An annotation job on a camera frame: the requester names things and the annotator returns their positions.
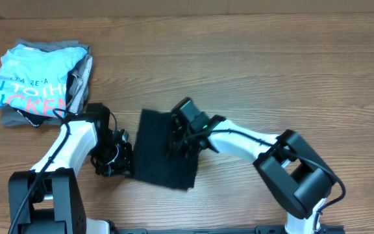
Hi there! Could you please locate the black t-shirt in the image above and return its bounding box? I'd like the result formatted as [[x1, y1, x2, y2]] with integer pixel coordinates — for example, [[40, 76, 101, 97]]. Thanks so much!
[[132, 109, 198, 190]]

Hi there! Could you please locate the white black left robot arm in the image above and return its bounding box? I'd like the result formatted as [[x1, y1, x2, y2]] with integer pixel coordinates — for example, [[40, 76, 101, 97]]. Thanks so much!
[[8, 103, 134, 233]]

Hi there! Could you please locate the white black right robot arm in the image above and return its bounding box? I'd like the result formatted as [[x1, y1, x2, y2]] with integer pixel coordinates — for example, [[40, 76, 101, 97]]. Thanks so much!
[[168, 97, 343, 233]]

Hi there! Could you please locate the grey striped folded garment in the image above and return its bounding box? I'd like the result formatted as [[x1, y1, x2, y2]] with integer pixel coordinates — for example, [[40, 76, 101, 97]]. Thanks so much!
[[66, 54, 93, 113]]

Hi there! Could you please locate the black folded garment in stack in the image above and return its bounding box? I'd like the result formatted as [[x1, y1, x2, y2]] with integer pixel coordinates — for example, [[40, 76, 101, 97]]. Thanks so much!
[[16, 109, 50, 127]]

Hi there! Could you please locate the light blue printed t-shirt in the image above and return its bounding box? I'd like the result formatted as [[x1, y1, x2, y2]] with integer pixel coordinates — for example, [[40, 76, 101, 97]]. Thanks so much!
[[0, 44, 87, 117]]

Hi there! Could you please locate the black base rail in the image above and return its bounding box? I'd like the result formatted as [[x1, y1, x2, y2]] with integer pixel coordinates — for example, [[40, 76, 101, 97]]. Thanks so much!
[[108, 224, 345, 234]]

